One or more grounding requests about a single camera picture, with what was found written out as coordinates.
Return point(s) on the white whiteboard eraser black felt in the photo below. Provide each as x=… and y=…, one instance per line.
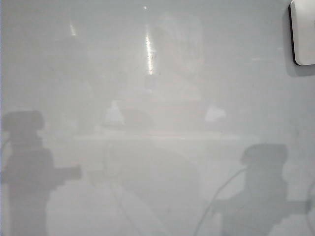
x=305, y=32

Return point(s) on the white glossy whiteboard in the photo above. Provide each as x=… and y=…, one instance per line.
x=147, y=147

